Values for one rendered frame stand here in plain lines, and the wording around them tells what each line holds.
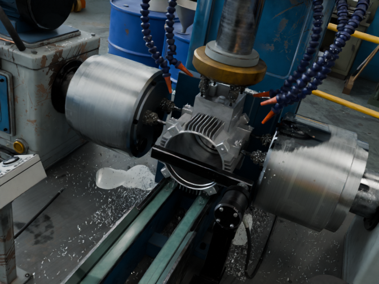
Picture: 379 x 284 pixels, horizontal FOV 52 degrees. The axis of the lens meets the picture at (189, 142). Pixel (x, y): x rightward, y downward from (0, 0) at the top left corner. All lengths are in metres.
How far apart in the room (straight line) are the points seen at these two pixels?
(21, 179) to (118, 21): 2.29
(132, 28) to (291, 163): 2.19
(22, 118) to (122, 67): 0.31
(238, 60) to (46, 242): 0.62
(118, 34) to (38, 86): 1.95
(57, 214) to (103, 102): 0.32
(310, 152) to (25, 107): 0.73
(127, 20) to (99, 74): 1.91
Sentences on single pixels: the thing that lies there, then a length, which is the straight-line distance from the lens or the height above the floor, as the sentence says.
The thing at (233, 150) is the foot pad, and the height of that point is 1.06.
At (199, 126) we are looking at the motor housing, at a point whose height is 1.10.
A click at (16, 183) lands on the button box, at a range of 0.76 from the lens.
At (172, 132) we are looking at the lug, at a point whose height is 1.07.
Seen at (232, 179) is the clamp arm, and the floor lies 1.03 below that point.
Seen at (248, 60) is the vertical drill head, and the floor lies 1.26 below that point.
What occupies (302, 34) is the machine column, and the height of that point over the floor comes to 1.30.
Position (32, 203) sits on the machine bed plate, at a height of 0.80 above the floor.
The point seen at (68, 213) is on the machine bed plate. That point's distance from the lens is 1.07.
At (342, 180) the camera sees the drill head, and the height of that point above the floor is 1.11.
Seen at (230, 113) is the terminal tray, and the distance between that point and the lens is 0.94.
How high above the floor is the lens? 1.52
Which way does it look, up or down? 30 degrees down
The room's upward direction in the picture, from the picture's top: 12 degrees clockwise
